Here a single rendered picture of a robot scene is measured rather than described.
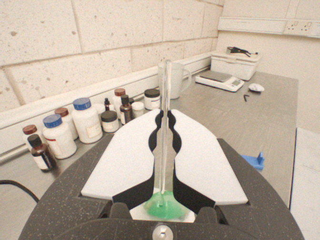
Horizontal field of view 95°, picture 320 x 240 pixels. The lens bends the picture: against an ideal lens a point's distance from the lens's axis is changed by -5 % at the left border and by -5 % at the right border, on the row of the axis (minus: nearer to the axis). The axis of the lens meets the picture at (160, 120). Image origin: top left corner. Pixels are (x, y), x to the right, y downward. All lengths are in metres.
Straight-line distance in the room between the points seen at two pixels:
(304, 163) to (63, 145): 0.67
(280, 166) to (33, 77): 0.75
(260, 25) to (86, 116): 1.32
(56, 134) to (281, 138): 0.68
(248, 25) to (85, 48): 1.19
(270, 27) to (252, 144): 1.05
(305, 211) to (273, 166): 0.12
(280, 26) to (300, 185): 1.14
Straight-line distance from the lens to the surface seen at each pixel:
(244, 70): 1.19
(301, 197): 0.49
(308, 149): 0.67
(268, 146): 0.59
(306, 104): 1.59
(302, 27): 1.44
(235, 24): 1.51
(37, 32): 0.59
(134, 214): 0.26
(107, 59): 0.68
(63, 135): 0.47
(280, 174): 0.52
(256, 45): 1.52
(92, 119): 0.49
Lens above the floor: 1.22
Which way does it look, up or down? 33 degrees down
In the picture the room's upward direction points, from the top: 1 degrees clockwise
